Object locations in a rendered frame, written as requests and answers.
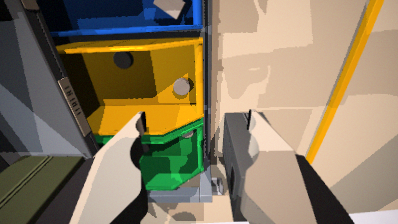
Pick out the grey bin rack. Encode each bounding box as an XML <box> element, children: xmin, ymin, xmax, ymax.
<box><xmin>0</xmin><ymin>0</ymin><xmax>224</xmax><ymax>203</ymax></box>

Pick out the green open bin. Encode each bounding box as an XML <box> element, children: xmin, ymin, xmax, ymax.
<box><xmin>140</xmin><ymin>117</ymin><xmax>204</xmax><ymax>191</ymax></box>

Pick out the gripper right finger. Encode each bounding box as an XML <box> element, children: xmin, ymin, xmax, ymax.
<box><xmin>241</xmin><ymin>109</ymin><xmax>355</xmax><ymax>224</ymax></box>

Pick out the yellow bin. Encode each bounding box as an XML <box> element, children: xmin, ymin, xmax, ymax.
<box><xmin>56</xmin><ymin>37</ymin><xmax>204</xmax><ymax>135</ymax></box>

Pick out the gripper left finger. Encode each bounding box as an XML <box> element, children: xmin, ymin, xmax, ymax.
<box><xmin>35</xmin><ymin>111</ymin><xmax>148</xmax><ymax>224</ymax></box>

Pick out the yellow bar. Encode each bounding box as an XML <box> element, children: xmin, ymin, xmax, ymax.
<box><xmin>306</xmin><ymin>0</ymin><xmax>384</xmax><ymax>164</ymax></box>

